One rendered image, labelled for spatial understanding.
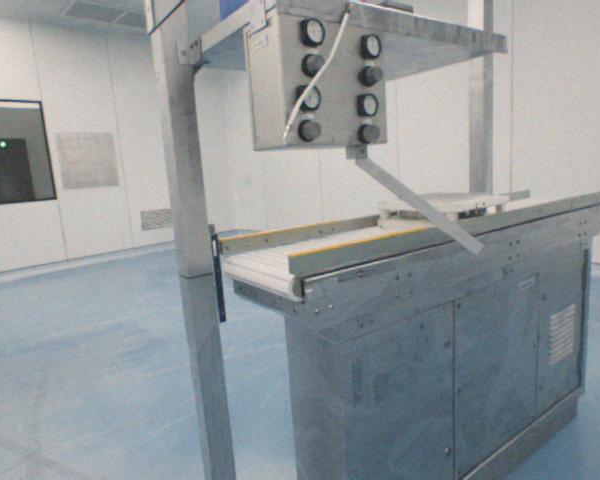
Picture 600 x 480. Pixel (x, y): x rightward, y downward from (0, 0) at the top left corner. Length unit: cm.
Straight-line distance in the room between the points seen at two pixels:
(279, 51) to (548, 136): 364
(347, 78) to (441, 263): 46
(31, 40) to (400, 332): 569
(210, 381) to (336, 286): 40
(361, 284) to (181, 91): 52
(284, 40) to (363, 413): 74
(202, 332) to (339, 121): 54
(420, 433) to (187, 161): 84
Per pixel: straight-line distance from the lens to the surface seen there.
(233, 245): 95
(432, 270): 97
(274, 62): 69
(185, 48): 96
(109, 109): 626
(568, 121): 415
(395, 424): 109
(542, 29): 431
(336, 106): 72
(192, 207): 92
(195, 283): 95
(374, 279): 84
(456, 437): 132
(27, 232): 591
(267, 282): 79
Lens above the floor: 101
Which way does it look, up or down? 10 degrees down
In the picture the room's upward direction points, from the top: 4 degrees counter-clockwise
